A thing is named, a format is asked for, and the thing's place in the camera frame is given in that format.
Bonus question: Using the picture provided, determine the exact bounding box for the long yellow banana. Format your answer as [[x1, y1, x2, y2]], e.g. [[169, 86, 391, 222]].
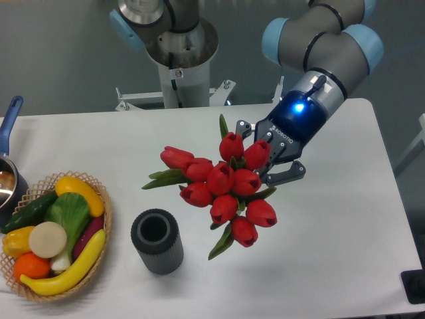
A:
[[20, 229, 106, 296]]

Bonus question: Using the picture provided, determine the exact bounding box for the purple eggplant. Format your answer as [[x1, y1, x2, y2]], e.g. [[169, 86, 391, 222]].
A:
[[72, 216, 104, 261]]

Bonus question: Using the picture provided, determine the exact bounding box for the green bok choy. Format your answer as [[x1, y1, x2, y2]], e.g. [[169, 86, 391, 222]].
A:
[[44, 193, 90, 274]]

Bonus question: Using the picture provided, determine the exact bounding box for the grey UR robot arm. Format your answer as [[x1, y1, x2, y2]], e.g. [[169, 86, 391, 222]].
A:
[[110, 1, 384, 186]]

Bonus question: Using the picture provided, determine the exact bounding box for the blue handled saucepan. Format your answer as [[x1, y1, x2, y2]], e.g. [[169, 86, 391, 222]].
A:
[[1, 96, 28, 226]]

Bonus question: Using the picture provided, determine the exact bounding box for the orange fruit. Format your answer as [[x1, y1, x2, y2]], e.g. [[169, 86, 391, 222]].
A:
[[13, 253, 50, 282]]

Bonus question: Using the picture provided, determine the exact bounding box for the black box at edge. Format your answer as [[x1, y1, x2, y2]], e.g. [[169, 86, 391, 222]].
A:
[[400, 269, 424, 304]]

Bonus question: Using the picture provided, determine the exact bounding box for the white frame at right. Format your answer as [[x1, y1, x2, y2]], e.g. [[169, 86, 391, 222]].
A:
[[393, 114, 424, 178]]

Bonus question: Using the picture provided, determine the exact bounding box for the yellow bell pepper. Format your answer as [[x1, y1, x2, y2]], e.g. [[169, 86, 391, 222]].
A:
[[2, 226, 35, 259]]

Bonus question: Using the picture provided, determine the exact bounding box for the woven wicker basket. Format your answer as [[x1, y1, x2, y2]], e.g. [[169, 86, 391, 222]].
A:
[[1, 171, 112, 302]]

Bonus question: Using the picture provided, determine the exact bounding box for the yellow squash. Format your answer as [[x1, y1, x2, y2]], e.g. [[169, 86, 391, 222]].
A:
[[55, 176, 104, 217]]

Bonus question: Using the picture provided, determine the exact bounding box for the dark grey ribbed vase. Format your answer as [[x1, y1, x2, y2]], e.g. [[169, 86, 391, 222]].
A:
[[130, 209, 184, 275]]

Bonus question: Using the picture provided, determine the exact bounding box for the green cucumber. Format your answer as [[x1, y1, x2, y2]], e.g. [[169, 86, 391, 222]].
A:
[[1, 191, 58, 234]]

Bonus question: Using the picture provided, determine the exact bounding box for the beige round disc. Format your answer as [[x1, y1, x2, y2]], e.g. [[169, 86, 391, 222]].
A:
[[29, 221, 67, 259]]

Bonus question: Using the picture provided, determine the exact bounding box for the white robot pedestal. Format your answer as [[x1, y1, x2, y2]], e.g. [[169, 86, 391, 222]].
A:
[[115, 18, 286, 112]]

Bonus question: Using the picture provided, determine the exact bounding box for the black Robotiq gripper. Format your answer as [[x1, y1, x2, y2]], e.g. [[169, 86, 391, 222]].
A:
[[235, 90, 327, 186]]

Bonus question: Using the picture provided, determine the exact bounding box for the red tulip bouquet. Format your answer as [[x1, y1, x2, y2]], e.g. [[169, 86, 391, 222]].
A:
[[143, 116, 278, 259]]

